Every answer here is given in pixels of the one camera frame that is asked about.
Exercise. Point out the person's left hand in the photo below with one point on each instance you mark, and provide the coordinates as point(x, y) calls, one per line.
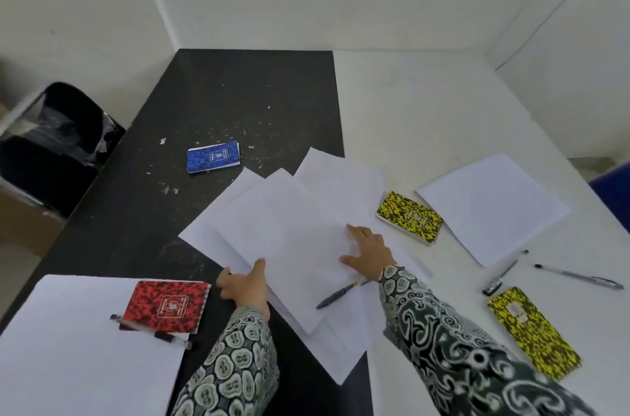
point(246, 285)

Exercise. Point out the person's right hand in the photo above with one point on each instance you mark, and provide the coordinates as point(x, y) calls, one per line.
point(371, 255)

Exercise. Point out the person's left thumb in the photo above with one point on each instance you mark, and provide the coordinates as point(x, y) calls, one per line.
point(258, 267)

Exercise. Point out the person's right thumb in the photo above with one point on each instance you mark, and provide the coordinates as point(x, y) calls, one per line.
point(352, 263)

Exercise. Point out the white paper sheet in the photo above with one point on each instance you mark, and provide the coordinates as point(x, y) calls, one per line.
point(344, 179)
point(492, 206)
point(285, 243)
point(211, 228)
point(344, 347)

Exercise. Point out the person's right forearm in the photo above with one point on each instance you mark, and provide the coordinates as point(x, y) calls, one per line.
point(462, 356)

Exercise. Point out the person's left forearm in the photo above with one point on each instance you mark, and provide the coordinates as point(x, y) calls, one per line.
point(231, 361)

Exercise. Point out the dark blue pen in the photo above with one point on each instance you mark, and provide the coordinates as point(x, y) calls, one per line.
point(339, 295)

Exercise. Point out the small yellow patterned notebook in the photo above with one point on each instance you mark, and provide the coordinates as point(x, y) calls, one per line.
point(409, 217)

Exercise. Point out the red patterned spiral notebook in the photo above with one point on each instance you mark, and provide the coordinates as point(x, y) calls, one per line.
point(167, 305)

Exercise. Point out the blue patterned notebook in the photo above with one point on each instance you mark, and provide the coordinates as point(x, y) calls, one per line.
point(213, 157)

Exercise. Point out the clear pen with black cap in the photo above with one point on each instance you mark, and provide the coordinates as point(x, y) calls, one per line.
point(150, 332)

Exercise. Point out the black and silver pen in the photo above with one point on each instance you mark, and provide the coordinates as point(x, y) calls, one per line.
point(503, 274)

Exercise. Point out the long yellow patterned notebook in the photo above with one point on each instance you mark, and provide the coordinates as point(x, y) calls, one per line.
point(534, 332)

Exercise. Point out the white paper stack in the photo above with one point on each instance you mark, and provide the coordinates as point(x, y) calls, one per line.
point(78, 351)

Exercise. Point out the clear pen with grey cap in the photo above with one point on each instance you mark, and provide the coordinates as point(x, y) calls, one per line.
point(578, 277)

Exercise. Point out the brown cardboard box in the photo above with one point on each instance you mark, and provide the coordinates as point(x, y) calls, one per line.
point(24, 228)

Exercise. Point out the black chair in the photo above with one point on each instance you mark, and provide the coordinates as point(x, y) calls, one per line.
point(54, 145)

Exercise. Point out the blue chair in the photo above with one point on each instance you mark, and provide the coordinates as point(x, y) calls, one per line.
point(614, 201)

